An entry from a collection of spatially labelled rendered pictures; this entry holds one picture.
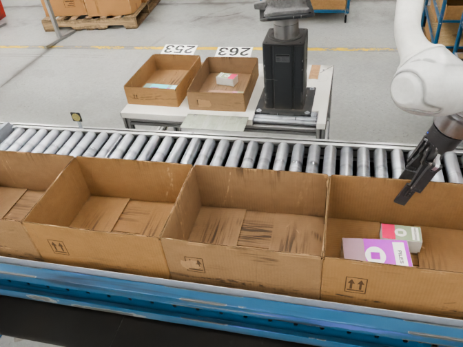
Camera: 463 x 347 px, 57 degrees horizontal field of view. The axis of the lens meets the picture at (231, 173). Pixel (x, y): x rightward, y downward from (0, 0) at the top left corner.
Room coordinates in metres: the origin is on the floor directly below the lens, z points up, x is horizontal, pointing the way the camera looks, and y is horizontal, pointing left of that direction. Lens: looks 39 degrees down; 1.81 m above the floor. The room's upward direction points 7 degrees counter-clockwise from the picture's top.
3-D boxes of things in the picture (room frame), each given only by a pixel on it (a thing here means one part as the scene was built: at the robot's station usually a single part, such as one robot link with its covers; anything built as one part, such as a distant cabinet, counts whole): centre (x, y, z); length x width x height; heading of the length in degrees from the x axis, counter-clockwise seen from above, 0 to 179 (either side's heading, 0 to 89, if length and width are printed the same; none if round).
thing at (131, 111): (2.00, -0.05, 0.74); 1.00 x 0.58 x 0.03; 72
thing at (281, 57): (1.80, -0.30, 0.91); 0.26 x 0.26 x 0.33; 72
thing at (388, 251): (0.67, -0.33, 0.92); 0.16 x 0.11 x 0.07; 78
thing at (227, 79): (2.04, -0.03, 0.78); 0.10 x 0.06 x 0.05; 60
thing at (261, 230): (0.80, -0.04, 0.96); 0.39 x 0.29 x 0.17; 73
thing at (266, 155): (1.26, -0.10, 0.72); 0.52 x 0.05 x 0.05; 163
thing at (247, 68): (1.97, -0.02, 0.80); 0.38 x 0.28 x 0.10; 163
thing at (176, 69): (2.09, 0.29, 0.80); 0.38 x 0.28 x 0.10; 160
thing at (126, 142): (1.45, 0.52, 0.72); 0.52 x 0.05 x 0.05; 163
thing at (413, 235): (0.75, -0.43, 0.91); 0.10 x 0.06 x 0.05; 73
